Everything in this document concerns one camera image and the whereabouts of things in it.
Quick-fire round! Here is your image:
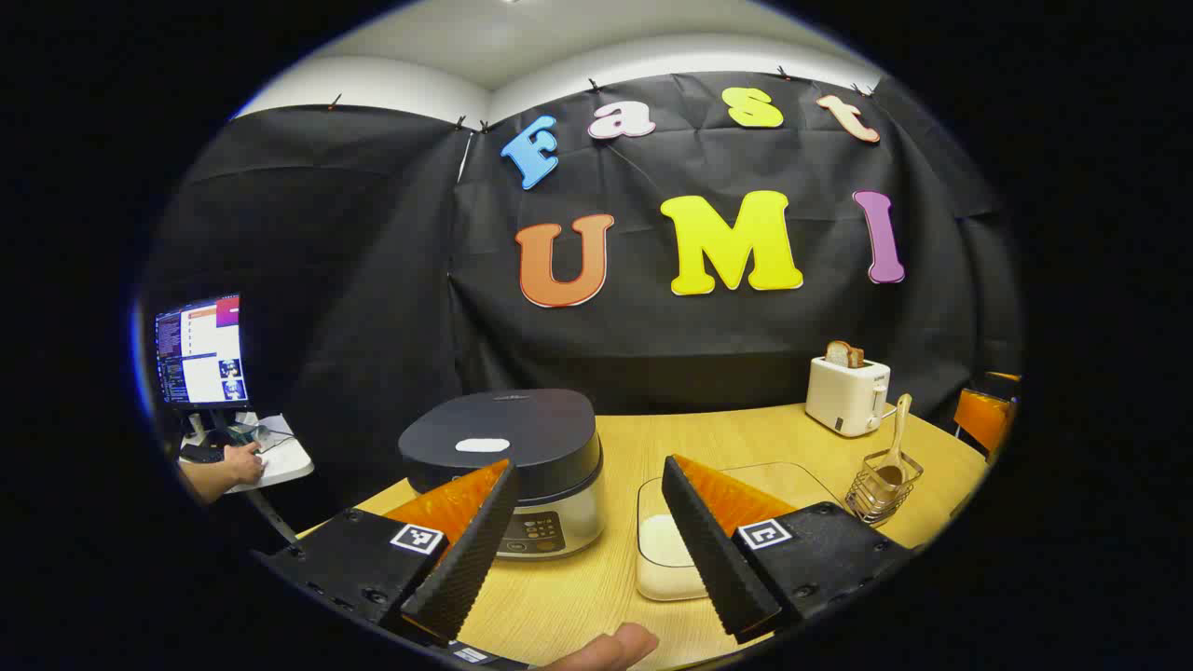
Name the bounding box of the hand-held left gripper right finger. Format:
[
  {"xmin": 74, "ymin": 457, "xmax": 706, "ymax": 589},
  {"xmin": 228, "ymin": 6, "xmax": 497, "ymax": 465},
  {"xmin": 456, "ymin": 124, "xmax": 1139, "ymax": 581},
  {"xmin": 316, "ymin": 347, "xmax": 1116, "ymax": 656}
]
[{"xmin": 660, "ymin": 454, "xmax": 914, "ymax": 646}]

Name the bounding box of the white toaster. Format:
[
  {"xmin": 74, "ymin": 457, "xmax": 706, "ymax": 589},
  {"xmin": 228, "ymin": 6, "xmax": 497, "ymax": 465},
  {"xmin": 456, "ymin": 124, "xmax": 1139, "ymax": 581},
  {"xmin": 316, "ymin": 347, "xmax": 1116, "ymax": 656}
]
[{"xmin": 804, "ymin": 354, "xmax": 893, "ymax": 439}]

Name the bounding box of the white rice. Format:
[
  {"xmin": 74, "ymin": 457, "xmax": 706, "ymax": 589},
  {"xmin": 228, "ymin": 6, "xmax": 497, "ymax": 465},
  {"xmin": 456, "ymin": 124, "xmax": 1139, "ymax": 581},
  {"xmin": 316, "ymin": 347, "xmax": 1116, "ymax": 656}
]
[{"xmin": 641, "ymin": 513, "xmax": 709, "ymax": 597}]

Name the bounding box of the wooden spoon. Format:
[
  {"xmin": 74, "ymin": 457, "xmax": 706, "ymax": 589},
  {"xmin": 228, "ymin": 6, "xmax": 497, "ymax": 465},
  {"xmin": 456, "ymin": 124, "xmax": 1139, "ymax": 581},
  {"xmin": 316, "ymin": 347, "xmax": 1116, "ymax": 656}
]
[{"xmin": 876, "ymin": 393, "xmax": 914, "ymax": 487}]

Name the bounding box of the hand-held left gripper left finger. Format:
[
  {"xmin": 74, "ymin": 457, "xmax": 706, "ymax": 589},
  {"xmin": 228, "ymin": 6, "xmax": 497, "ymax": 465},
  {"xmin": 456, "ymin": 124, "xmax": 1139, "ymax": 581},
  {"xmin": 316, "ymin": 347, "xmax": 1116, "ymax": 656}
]
[{"xmin": 256, "ymin": 457, "xmax": 521, "ymax": 649}]

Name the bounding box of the computer monitor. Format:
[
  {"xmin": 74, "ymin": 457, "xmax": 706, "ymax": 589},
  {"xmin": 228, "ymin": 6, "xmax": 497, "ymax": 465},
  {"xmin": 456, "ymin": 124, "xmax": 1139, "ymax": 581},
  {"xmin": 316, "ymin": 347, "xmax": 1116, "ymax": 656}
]
[{"xmin": 154, "ymin": 294, "xmax": 251, "ymax": 411}]

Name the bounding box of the wire chopstick holder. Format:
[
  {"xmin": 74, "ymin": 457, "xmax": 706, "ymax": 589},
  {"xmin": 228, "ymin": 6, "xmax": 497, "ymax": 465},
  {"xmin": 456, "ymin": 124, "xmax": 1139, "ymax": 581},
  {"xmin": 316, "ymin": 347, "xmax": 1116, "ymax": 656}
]
[{"xmin": 845, "ymin": 449, "xmax": 926, "ymax": 527}]

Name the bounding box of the white side table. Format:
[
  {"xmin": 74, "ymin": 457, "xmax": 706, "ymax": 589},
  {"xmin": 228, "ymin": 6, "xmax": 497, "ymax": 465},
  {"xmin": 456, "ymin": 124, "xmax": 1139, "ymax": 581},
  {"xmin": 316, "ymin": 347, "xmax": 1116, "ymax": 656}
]
[{"xmin": 177, "ymin": 413, "xmax": 316, "ymax": 551}]

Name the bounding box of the black backdrop cloth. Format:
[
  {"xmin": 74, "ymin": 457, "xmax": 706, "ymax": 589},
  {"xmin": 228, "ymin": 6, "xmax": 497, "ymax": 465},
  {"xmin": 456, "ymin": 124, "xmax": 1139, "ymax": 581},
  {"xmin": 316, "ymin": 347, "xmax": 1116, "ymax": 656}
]
[{"xmin": 140, "ymin": 70, "xmax": 1022, "ymax": 523}]

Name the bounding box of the black rice cooker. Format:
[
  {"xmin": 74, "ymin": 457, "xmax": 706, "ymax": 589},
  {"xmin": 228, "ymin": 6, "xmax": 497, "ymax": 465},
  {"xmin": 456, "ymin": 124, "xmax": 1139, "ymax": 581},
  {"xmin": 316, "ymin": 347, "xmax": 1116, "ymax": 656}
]
[{"xmin": 398, "ymin": 389, "xmax": 605, "ymax": 560}]

